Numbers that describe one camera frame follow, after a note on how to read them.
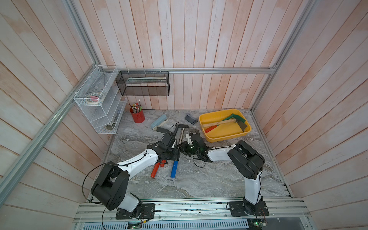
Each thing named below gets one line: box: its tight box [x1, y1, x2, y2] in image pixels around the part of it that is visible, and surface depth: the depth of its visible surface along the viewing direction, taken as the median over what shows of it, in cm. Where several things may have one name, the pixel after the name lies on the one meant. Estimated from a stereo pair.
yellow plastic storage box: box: [198, 109, 252, 143], surface depth 109 cm
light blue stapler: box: [150, 114, 169, 131], surface depth 110 cm
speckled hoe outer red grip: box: [150, 161, 161, 179], surface depth 88 cm
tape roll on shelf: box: [86, 91, 104, 104], surface depth 75 cm
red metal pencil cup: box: [129, 106, 146, 124], surface depth 109 cm
